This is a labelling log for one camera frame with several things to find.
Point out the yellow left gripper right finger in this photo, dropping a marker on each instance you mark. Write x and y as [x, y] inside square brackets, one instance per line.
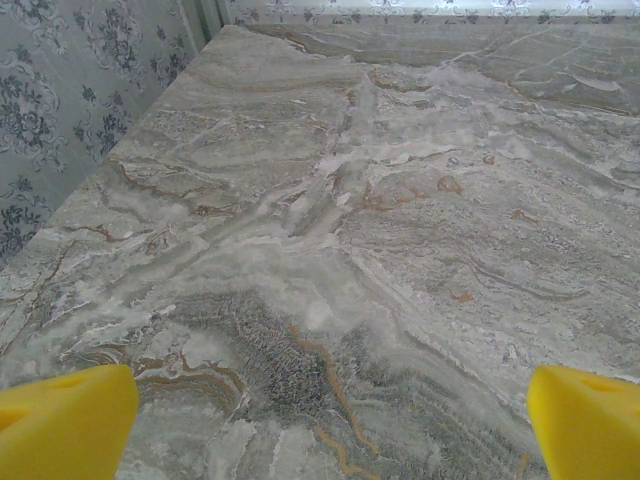
[590, 430]

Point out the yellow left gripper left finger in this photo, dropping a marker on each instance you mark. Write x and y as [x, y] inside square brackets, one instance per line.
[60, 425]

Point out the aluminium frame corner post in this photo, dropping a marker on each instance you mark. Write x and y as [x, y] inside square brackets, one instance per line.
[202, 20]

